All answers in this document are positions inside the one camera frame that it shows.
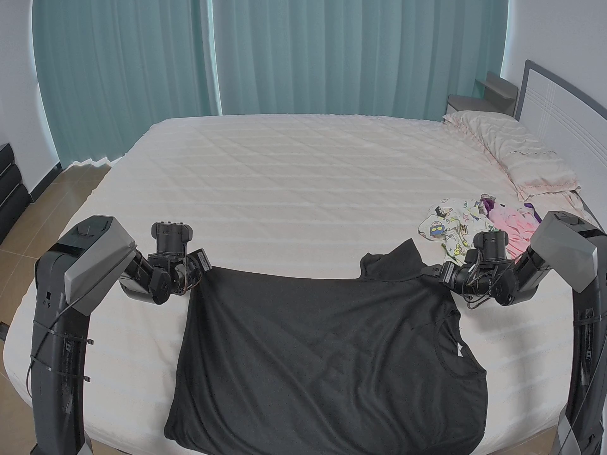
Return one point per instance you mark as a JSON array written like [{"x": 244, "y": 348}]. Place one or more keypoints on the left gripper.
[{"x": 197, "y": 270}]

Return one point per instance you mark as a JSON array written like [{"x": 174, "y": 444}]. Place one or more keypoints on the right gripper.
[{"x": 455, "y": 277}]

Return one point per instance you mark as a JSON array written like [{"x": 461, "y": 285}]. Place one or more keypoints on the black T-shirt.
[{"x": 322, "y": 349}]

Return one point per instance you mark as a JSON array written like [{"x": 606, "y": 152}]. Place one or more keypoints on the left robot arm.
[{"x": 90, "y": 254}]

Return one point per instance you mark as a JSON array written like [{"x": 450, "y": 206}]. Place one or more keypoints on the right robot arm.
[{"x": 564, "y": 249}]

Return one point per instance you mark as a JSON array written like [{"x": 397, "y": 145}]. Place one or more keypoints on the bed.
[{"x": 294, "y": 183}]

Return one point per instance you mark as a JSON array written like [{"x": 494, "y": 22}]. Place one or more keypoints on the white printed garment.
[{"x": 450, "y": 225}]

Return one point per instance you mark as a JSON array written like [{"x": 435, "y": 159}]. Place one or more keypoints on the purple garment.
[{"x": 488, "y": 202}]

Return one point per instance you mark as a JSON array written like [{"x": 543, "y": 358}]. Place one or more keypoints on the pink garment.
[{"x": 517, "y": 228}]

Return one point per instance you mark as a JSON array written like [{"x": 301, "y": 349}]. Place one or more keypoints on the pale pink pillow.
[{"x": 521, "y": 154}]

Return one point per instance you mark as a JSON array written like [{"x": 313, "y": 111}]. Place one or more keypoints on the grey bedside table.
[{"x": 479, "y": 104}]

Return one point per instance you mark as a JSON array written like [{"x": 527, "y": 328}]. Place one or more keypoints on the black chest of drawers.
[{"x": 12, "y": 192}]

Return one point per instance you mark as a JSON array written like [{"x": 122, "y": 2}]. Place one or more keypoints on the blue-green curtain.
[
  {"x": 123, "y": 64},
  {"x": 355, "y": 40}
]

